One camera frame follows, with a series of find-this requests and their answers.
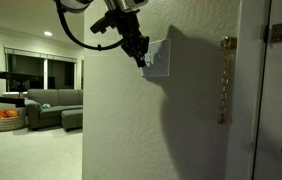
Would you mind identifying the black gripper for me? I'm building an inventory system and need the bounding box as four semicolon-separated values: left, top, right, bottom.
105;9;149;68

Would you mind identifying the living room window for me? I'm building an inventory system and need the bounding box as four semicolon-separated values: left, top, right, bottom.
4;47;77;89

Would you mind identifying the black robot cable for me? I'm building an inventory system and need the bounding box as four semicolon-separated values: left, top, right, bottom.
54;0;126;52

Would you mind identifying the woven basket with orange items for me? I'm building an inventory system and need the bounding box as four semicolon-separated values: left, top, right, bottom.
0;109;24;131

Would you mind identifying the recessed ceiling light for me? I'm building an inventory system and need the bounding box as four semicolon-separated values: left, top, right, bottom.
44;31;53;36

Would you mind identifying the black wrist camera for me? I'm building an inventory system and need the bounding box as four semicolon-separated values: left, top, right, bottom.
90;14;116;34

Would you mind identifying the white double light switch plate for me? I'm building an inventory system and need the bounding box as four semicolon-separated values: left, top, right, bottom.
141;39;171;78

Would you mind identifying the grey sectional sofa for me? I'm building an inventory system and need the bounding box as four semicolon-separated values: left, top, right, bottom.
26;89;83;131

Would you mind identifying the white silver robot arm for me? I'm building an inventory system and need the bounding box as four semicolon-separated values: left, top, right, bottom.
53;0;149;68

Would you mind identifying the white door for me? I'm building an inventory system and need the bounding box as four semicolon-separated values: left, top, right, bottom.
253;0;282;180

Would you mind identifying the brass door chain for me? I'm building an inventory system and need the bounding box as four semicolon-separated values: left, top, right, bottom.
217;35;239;125

